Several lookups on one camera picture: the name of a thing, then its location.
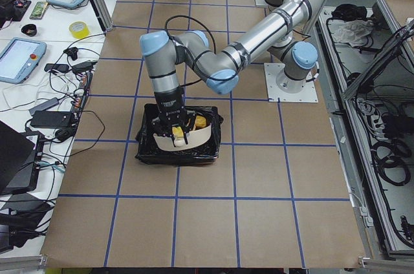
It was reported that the blue teach pendant lower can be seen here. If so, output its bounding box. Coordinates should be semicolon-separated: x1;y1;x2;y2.
1;37;47;84

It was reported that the white crumpled cloth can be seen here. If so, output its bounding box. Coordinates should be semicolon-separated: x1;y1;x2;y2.
332;20;373;47

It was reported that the black laptop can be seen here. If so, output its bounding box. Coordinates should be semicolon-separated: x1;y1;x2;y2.
1;122;44;195

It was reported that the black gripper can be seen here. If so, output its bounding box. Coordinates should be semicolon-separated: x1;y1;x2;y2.
152;89;196;141

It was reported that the yellow croissant toy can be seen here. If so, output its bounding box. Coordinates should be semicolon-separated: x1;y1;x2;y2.
172;127;184;138

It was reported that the yellow tape roll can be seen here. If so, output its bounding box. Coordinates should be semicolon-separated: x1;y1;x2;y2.
69;21;90;39

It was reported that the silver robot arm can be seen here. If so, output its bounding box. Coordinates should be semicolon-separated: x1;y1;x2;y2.
140;0;322;151

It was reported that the small black bowl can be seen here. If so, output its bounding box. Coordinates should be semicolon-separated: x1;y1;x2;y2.
21;23;38;37

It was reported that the yellow lemon toy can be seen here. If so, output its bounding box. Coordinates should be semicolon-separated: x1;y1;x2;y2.
193;116;208;130

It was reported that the smartphone on table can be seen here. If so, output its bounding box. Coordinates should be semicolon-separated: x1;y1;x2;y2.
29;1;49;19

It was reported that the black power adapter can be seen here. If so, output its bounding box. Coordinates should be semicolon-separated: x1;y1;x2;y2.
30;111;74;129

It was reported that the white plastic dustpan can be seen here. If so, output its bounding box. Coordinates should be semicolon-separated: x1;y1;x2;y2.
153;124;212;151

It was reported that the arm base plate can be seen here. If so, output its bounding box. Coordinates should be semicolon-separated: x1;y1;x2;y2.
264;63;318;103

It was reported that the black bag lined bin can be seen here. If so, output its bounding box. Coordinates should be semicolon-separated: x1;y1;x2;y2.
136;103;223;166

